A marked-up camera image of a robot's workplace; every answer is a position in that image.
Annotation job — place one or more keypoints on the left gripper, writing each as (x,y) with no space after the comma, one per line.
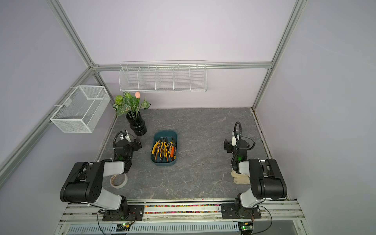
(134,145)

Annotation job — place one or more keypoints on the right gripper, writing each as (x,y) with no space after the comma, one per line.
(227,146)

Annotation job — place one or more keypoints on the yellow black pliers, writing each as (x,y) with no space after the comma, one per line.
(156,148)
(163,150)

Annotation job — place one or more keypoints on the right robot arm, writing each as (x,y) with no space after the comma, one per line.
(265,178)

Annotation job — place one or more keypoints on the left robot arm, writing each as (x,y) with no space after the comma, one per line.
(84,183)

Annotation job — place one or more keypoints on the grey orange Greener pliers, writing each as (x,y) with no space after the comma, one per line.
(172,153)

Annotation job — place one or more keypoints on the beige work glove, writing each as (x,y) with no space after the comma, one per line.
(240,179)

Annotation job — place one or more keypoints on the black vase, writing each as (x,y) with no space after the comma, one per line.
(137,124)

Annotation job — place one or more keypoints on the masking tape roll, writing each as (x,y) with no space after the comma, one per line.
(118,181)

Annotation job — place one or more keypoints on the green artificial plant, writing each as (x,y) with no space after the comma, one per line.
(128,104)

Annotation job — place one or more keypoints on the white mesh basket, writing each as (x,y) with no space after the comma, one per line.
(82,109)

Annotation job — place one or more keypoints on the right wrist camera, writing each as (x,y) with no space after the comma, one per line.
(234,138)

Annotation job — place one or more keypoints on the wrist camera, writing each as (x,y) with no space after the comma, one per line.
(234,138)
(125,136)

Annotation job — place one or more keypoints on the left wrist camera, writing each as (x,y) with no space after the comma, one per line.
(125,136)

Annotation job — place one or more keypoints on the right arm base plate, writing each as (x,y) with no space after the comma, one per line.
(239,211)

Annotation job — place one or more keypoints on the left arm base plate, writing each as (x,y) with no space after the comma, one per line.
(123,213)

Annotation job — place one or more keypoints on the aluminium front rail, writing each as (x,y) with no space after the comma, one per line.
(202,210)

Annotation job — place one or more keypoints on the white wire wall shelf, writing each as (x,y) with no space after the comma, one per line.
(163,76)

